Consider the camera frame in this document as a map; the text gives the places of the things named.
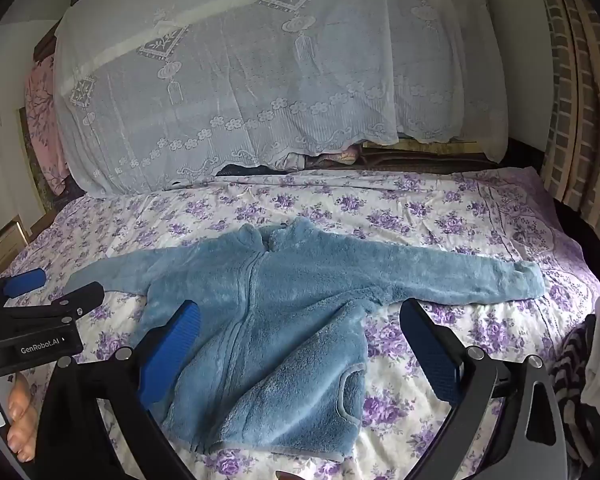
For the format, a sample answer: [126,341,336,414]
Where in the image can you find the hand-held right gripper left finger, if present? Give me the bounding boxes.
[30,301,201,480]

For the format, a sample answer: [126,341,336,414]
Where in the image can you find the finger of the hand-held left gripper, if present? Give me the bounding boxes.
[0,281,105,333]
[0,269,47,311]

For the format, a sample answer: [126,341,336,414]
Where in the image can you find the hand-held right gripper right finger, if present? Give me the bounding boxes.
[399,299,568,480]

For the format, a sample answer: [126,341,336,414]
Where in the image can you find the blue fleece jacket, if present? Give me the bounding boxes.
[72,217,548,461]

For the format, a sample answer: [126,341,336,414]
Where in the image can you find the person's left hand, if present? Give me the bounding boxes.
[6,375,39,463]

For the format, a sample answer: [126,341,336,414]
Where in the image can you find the black white striped cloth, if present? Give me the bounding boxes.
[549,315,598,471]

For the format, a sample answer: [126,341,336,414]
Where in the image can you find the purple floral bedsheet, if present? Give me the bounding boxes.
[0,165,600,480]

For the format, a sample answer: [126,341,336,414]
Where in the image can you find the pink floral quilt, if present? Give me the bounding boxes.
[25,55,73,196]

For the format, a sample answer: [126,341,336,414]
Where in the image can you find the brown folded blankets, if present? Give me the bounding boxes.
[357,137,501,173]

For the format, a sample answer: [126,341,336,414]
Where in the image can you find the pink striped garment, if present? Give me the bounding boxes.
[275,144,361,171]

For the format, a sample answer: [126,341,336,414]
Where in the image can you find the checked beige curtain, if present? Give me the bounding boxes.
[532,0,600,241]

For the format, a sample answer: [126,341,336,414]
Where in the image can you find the white lace cover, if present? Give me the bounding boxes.
[54,0,510,196]

